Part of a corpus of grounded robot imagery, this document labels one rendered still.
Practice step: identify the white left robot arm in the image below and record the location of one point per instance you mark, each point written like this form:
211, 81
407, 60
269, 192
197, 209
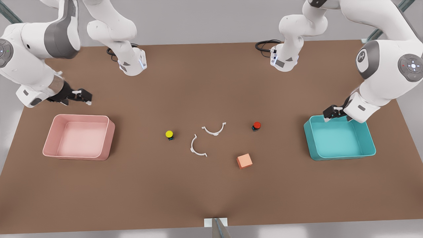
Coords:
380, 62

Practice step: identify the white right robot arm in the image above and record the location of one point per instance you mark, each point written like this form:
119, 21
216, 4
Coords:
29, 49

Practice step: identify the blue storage box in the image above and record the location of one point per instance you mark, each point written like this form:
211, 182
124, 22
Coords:
339, 138

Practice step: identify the pink storage box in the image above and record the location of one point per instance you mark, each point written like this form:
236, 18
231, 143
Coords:
79, 137

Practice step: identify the red button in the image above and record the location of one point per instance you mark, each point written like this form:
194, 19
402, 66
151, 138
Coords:
256, 126

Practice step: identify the yellow button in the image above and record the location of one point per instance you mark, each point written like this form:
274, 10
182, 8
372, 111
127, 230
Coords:
169, 134

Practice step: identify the orange cube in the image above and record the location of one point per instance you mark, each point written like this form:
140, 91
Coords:
244, 161

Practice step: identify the white curved clip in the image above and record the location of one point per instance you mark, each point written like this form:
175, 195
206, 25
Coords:
195, 147
214, 129

